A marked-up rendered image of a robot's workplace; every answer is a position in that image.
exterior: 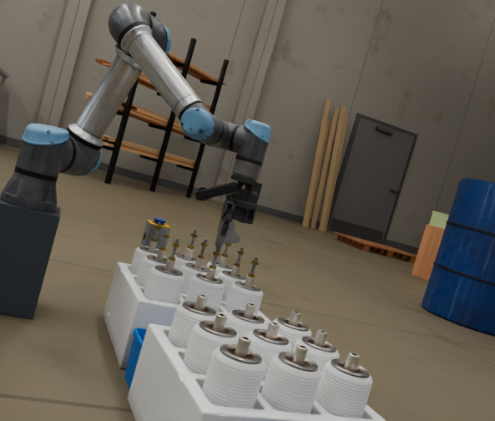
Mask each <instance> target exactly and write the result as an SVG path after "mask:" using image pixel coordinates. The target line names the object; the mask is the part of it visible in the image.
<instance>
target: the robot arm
mask: <svg viewBox="0 0 495 421"><path fill-rule="evenodd" d="M108 25H109V32H110V34H111V36H112V37H113V39H114V40H115V41H116V43H117V44H116V46H115V48H116V52H117V55H116V57H115V59H114V61H113V62H112V63H111V65H110V67H109V69H108V71H107V72H106V74H105V75H104V77H103V79H102V80H101V82H100V84H99V85H98V87H97V88H96V90H95V92H94V93H93V96H92V97H91V99H90V100H89V102H88V104H87V105H86V107H85V109H84V111H83V112H82V114H81V115H80V117H79V119H78V121H77V123H75V124H69V125H68V127H67V128H66V129H61V128H59V127H55V126H51V125H45V124H29V125H28V126H27V127H26V129H25V131H24V135H23V137H22V143H21V147H20V150H19V153H18V159H17V163H16V166H15V170H14V172H13V175H12V177H11V178H10V180H9V181H8V183H7V184H6V185H5V187H4V188H3V191H2V194H1V196H0V199H1V200H3V201H5V202H7V203H9V204H12V205H17V206H20V207H23V208H27V209H31V210H36V211H47V212H54V211H56V208H57V191H56V183H57V179H58V173H63V174H69V175H75V176H79V175H89V174H91V173H93V172H94V171H95V170H96V169H97V168H98V166H99V164H100V162H101V159H102V156H101V154H102V152H101V148H102V146H103V141H102V137H103V135H104V133H105V131H106V129H107V128H108V126H109V125H110V123H111V122H112V120H113V118H114V116H115V115H116V114H117V112H118V110H119V108H120V107H121V105H122V103H123V102H124V100H125V99H126V97H127V95H128V94H129V91H130V90H131V89H132V88H133V86H134V84H135V82H136V80H137V79H138V77H139V76H140V74H141V73H142V71H143V72H144V73H145V75H146V76H147V77H148V79H149V80H150V82H151V83H152V84H153V86H154V87H155V88H156V89H157V90H158V92H159V93H160V95H161V96H162V97H163V99H164V100H165V102H166V103H167V104H168V106H169V107H170V108H171V109H172V110H173V112H174V113H175V115H176V116H177V117H178V119H179V120H180V123H181V128H182V130H183V131H184V133H185V134H187V135H188V136H189V137H190V138H191V139H195V140H199V141H200V142H201V143H203V144H206V145H208V146H212V147H217V148H220V149H223V150H228V151H232V152H236V153H237V154H236V157H235V162H234V165H233V169H232V171H231V172H232V173H234V174H233V175H231V177H230V178H231V179H232V180H237V181H238V183H235V182H231V183H227V184H223V185H217V186H212V187H209V188H204V187H201V188H199V189H198V190H196V191H195V192H194V196H195V199H196V200H201V201H205V200H208V199H209V198H212V197H216V196H220V195H226V194H228V195H226V196H225V197H226V198H225V203H224V205H223V208H222V212H221V218H220V224H219V228H218V232H217V236H216V240H215V246H216V249H217V251H218V252H220V249H221V247H222V244H223V243H238V242H240V236H239V235H238V234H237V233H236V232H235V223H234V222H233V221H232V220H231V219H234V220H237V221H238V222H242V223H247V224H252V223H253V220H254V217H255V213H256V209H257V202H258V199H259V196H260V191H261V187H262V184H260V183H257V182H256V181H255V180H258V179H259V175H260V170H261V167H262V164H263V160H264V158H265V152H266V150H267V146H268V144H269V140H270V133H271V127H270V126H269V125H268V124H264V123H261V122H259V121H255V120H251V119H248V120H246V122H245V124H244V126H243V125H238V124H232V123H230V122H226V121H224V120H222V119H220V118H218V117H216V116H214V115H212V113H211V112H210V111H209V110H208V109H207V108H206V106H205V105H204V103H203V102H202V101H201V99H200V98H199V97H198V95H197V94H196V93H195V91H194V90H193V89H192V88H191V87H190V86H189V84H188V83H187V81H186V80H185V79H184V77H183V76H182V75H181V73H180V72H179V70H178V69H177V68H176V67H175V66H174V65H173V63H172V62H171V61H170V59H169V58H168V56H167V54H168V52H169V50H170V46H171V37H170V33H169V30H168V29H167V28H166V27H165V26H164V24H163V23H162V22H161V21H160V20H158V19H157V18H155V17H154V16H152V15H151V14H150V13H148V12H147V11H145V10H144V9H143V8H142V7H140V6H139V5H137V4H134V3H122V4H120V5H118V6H117V7H116V8H115V9H114V10H113V11H112V12H111V13H110V15H109V22H108ZM243 185H245V188H244V189H242V186H243ZM237 191H238V192H237ZM231 193H232V194H231Z"/></svg>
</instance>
